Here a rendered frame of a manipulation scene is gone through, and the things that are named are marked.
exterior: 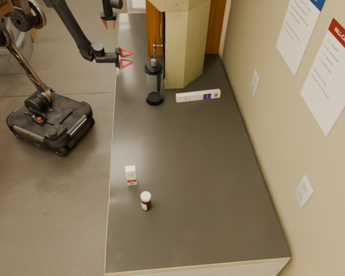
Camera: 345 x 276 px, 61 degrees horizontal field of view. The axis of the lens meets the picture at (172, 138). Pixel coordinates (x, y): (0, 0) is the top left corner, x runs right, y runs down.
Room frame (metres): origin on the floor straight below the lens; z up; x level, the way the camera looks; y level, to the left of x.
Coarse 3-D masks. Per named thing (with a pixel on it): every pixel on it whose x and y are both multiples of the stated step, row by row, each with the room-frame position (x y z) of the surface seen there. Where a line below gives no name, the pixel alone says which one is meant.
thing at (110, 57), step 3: (105, 54) 1.42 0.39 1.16; (108, 54) 1.43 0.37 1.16; (111, 54) 1.43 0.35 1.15; (114, 54) 1.42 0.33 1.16; (105, 57) 1.41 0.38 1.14; (108, 57) 1.41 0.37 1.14; (111, 57) 1.41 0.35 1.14; (114, 57) 1.39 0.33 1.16; (117, 57) 1.43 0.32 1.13; (105, 60) 1.40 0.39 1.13; (108, 60) 1.41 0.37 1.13; (111, 60) 1.41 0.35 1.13; (114, 60) 1.41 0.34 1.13; (117, 66) 1.39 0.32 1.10
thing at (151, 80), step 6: (144, 66) 1.31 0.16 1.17; (150, 72) 1.26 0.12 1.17; (156, 72) 1.26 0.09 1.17; (162, 72) 1.28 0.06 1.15; (150, 78) 1.26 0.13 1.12; (156, 78) 1.26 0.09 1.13; (162, 78) 1.29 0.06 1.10; (150, 84) 1.26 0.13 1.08; (156, 84) 1.26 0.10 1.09; (162, 84) 1.29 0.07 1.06; (150, 90) 1.26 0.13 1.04; (156, 90) 1.26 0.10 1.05; (162, 90) 1.29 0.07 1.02; (150, 96) 1.26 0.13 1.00; (156, 96) 1.26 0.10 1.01; (162, 96) 1.29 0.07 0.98
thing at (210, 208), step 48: (144, 48) 1.86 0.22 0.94; (144, 96) 1.33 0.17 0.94; (144, 144) 0.97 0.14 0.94; (192, 144) 0.98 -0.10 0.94; (240, 144) 0.99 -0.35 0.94; (192, 192) 0.70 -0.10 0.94; (240, 192) 0.70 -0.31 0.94; (144, 240) 0.47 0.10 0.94; (192, 240) 0.48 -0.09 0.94; (240, 240) 0.49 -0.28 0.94
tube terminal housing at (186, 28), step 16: (176, 0) 1.42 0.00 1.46; (192, 0) 1.45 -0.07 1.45; (208, 0) 1.56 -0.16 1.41; (176, 16) 1.42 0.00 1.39; (192, 16) 1.46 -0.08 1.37; (208, 16) 1.57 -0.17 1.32; (176, 32) 1.42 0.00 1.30; (192, 32) 1.46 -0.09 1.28; (176, 48) 1.42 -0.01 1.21; (192, 48) 1.47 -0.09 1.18; (176, 64) 1.42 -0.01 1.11; (192, 64) 1.48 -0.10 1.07; (176, 80) 1.42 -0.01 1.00; (192, 80) 1.50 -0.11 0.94
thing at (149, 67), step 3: (153, 60) 1.30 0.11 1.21; (147, 63) 1.32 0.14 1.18; (150, 63) 1.32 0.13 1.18; (153, 63) 1.29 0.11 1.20; (156, 63) 1.30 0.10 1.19; (159, 63) 1.32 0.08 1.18; (147, 66) 1.29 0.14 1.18; (150, 66) 1.29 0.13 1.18; (153, 66) 1.29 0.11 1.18; (156, 66) 1.29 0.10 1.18; (159, 66) 1.29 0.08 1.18; (162, 66) 1.31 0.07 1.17; (147, 69) 1.27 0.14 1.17; (150, 69) 1.27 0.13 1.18; (153, 69) 1.27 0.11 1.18; (156, 69) 1.27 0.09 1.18; (159, 69) 1.28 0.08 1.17
